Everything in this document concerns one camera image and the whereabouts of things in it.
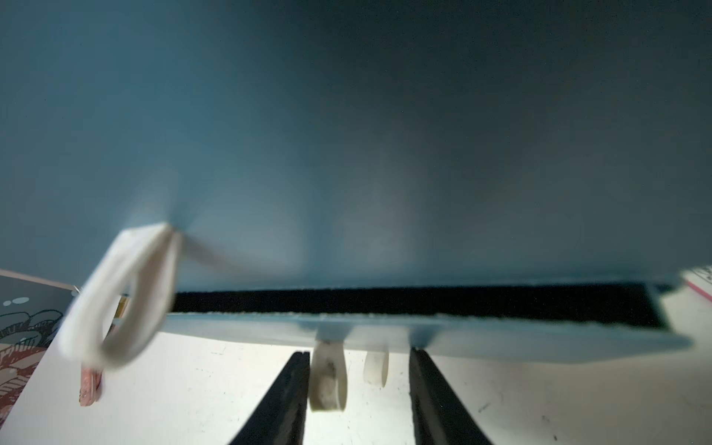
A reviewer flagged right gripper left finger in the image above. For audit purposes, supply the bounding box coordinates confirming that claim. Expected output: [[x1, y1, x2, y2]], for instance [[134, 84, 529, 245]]
[[230, 352, 311, 445]]

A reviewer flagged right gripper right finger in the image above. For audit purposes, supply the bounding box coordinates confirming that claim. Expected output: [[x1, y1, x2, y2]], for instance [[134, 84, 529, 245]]
[[409, 349, 491, 445]]

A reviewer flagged teal bottom drawer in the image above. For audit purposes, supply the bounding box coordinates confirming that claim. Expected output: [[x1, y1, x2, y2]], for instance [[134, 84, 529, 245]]
[[161, 282, 693, 363]]

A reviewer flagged teal drawer cabinet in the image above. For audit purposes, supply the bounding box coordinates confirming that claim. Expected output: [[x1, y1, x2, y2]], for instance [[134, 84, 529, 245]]
[[1, 1, 711, 290]]

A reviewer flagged chrysanthemum seed bag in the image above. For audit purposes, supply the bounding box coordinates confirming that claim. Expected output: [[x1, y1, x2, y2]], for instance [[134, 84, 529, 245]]
[[682, 265, 712, 301]]

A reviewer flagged silver fork pink handle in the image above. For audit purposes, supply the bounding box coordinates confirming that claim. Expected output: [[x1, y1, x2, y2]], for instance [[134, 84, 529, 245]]
[[79, 365, 103, 407]]

